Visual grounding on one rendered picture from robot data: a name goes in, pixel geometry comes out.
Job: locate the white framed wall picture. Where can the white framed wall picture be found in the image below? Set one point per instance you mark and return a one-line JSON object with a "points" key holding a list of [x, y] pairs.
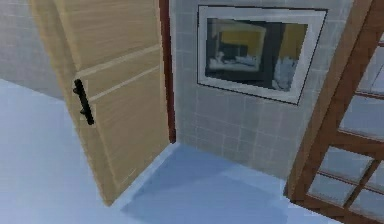
{"points": [[256, 53]]}

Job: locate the light wooden room door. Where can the light wooden room door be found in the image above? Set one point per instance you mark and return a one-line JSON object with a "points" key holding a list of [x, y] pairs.
{"points": [[123, 83]]}

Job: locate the brown framed glass door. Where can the brown framed glass door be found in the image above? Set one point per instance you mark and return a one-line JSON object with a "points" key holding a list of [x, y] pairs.
{"points": [[346, 133]]}

